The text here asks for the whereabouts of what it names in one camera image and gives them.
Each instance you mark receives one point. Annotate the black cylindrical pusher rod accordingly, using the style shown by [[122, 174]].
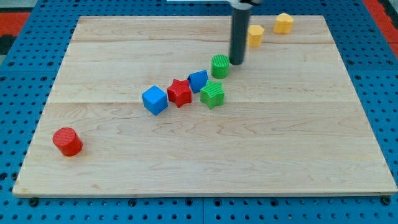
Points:
[[238, 35]]

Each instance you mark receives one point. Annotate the red star block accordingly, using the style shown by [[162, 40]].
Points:
[[179, 92]]

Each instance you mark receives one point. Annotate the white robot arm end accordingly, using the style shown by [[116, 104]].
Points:
[[244, 4]]

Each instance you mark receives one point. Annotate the green star block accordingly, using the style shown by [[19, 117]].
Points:
[[212, 94]]

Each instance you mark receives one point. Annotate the blue pentagon block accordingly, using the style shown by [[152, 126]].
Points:
[[197, 80]]

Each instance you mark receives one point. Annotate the light wooden board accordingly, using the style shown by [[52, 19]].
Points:
[[291, 125]]

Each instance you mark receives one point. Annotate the red cylinder block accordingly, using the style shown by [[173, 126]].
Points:
[[67, 141]]

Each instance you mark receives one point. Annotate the green cylinder block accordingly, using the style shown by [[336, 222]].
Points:
[[220, 66]]

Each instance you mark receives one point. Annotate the yellow heart block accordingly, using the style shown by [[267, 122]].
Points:
[[283, 24]]

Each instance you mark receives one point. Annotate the yellow hexagon block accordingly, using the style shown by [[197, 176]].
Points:
[[255, 35]]

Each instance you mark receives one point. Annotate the blue cube block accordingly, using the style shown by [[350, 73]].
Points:
[[155, 100]]

